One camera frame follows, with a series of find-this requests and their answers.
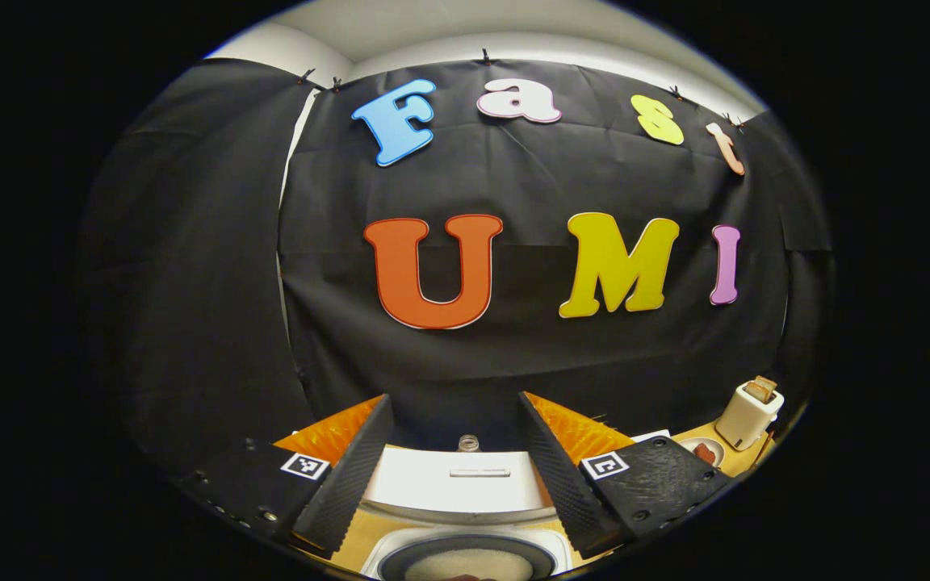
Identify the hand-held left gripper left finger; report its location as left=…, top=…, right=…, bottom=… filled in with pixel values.
left=178, top=394, right=395, bottom=559

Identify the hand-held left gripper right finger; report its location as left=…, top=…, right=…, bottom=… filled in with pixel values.
left=517, top=392, right=732, bottom=559

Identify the white rice cooker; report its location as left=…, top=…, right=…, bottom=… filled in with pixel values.
left=356, top=446, right=575, bottom=581

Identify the white round plate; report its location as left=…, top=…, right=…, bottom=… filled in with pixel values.
left=677, top=437, right=726, bottom=469

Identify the white toaster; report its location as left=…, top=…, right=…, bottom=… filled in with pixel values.
left=714, top=379, right=785, bottom=451

